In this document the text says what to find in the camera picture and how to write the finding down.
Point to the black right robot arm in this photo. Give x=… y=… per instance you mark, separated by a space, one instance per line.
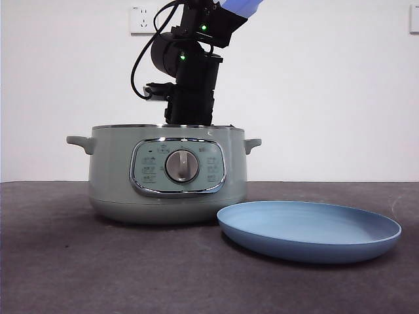
x=196 y=72

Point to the pale green electric steamer pot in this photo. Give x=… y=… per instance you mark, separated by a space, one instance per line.
x=111 y=170

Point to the blue round plate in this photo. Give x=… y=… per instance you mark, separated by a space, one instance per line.
x=304 y=229

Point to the pale grey right wrist camera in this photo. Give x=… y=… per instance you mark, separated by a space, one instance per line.
x=157 y=93

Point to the white wall socket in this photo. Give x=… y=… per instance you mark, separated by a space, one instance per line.
x=142 y=19

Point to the white wall plate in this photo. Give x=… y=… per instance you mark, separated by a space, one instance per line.
x=415 y=19

